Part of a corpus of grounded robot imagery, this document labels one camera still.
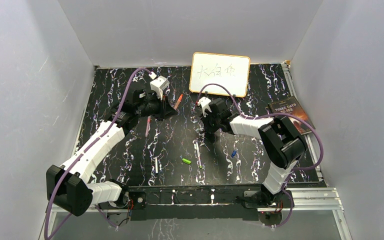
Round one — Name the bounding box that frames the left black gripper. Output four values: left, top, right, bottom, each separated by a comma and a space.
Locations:
135, 90, 178, 122

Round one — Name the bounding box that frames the orange marker pen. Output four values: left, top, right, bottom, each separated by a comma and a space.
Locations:
173, 94, 183, 110

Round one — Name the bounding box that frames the pink marker pen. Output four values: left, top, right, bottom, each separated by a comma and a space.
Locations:
145, 116, 151, 138

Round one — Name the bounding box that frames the green white pen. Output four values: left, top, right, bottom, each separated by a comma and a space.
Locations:
194, 141, 203, 169

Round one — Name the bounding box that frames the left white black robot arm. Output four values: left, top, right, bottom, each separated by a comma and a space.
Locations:
46, 89, 178, 217

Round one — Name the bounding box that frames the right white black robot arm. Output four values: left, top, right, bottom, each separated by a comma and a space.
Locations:
197, 97, 308, 207

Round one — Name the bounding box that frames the dark paperback book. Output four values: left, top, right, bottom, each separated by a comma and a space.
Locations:
268, 96, 315, 135

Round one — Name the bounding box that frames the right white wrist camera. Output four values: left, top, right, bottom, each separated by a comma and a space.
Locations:
197, 96, 212, 118

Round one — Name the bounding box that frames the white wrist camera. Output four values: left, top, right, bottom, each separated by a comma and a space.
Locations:
150, 76, 170, 101
197, 96, 212, 118

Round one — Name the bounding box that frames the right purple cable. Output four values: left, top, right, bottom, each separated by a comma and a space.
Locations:
196, 83, 325, 228

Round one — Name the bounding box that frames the purple cable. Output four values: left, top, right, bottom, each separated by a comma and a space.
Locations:
44, 67, 156, 240
196, 83, 325, 228

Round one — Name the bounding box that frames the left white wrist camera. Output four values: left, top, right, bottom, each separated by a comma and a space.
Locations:
150, 76, 170, 101

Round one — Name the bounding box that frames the white board yellow frame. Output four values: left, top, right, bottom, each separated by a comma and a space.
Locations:
189, 52, 251, 98

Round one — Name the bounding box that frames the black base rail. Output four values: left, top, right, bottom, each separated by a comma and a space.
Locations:
96, 184, 286, 222

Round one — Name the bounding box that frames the aluminium frame rail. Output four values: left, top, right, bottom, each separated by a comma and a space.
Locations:
38, 187, 352, 240

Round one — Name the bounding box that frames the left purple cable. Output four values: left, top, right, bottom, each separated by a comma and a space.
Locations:
44, 67, 156, 240

